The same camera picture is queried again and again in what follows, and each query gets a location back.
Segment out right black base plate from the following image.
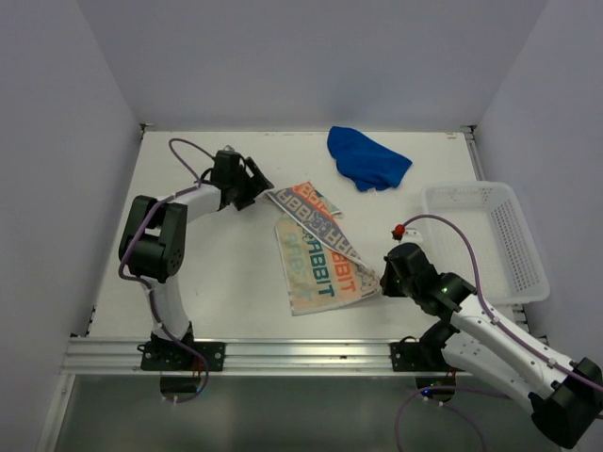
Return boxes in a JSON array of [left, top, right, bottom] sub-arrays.
[[389, 336, 455, 373]]

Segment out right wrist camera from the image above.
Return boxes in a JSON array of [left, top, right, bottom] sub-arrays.
[[391, 224, 423, 244]]

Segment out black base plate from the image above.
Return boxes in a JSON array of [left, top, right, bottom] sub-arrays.
[[389, 336, 455, 373], [137, 333, 226, 372]]

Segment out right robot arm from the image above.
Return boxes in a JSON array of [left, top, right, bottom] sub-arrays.
[[381, 243, 602, 449]]

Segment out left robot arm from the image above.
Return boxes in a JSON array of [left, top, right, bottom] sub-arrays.
[[118, 148, 273, 370]]

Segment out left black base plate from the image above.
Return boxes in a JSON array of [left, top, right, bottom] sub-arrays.
[[137, 333, 226, 372]]

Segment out rabbit print towel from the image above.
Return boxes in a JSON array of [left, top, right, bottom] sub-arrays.
[[266, 182, 379, 316]]

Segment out blue towel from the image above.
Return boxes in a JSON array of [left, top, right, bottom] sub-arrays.
[[327, 126, 413, 192]]

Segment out white plastic basket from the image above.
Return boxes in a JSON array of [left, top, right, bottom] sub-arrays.
[[421, 181, 550, 305]]

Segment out aluminium mounting rail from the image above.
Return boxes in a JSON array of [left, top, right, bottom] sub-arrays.
[[59, 334, 550, 377]]

